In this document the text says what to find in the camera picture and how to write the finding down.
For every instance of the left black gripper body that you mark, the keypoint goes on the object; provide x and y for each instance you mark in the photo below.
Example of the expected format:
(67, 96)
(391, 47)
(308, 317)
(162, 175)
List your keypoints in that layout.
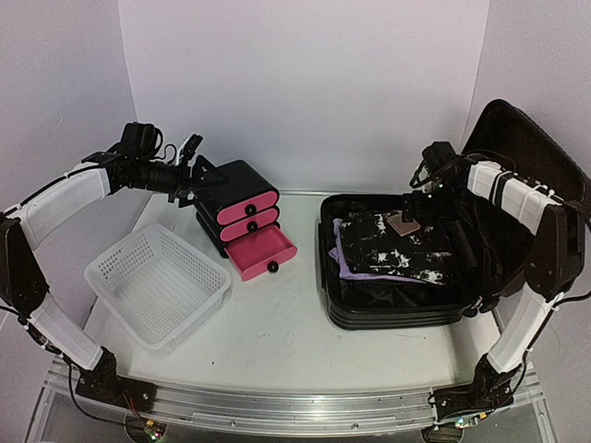
(178, 185)

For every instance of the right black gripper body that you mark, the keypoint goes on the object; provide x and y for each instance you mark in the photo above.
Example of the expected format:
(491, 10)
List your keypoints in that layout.
(438, 205)

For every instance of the brown square compact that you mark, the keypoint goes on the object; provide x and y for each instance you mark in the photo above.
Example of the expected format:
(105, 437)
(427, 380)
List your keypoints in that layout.
(402, 227)

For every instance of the black pink three-drawer organizer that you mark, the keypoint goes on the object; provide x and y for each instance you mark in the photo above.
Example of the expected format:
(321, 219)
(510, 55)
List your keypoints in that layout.
(241, 220)

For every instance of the black ribbed hard-shell suitcase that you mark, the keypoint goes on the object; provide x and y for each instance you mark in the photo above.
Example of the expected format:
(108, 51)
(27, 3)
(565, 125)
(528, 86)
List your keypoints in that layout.
(488, 246)

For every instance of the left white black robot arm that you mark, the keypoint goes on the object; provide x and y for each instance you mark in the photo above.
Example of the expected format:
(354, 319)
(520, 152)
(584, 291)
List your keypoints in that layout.
(133, 162)

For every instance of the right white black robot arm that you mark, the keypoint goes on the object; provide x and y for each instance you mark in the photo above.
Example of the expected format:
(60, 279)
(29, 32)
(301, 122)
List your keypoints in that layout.
(552, 262)

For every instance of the black white patterned folded garment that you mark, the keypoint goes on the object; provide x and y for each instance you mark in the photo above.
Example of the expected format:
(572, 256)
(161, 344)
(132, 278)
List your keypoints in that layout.
(372, 246)

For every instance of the purple folded cloth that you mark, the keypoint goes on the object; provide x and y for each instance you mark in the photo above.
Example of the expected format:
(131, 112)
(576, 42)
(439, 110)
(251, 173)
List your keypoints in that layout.
(337, 254)

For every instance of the white perforated plastic basket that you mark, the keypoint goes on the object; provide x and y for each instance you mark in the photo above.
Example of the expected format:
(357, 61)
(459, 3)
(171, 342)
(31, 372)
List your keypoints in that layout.
(158, 286)

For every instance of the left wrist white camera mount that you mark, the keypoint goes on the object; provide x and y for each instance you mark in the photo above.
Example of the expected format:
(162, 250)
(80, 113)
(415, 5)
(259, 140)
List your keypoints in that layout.
(188, 149)

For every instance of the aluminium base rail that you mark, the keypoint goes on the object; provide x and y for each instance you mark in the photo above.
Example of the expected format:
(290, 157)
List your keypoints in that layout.
(334, 414)

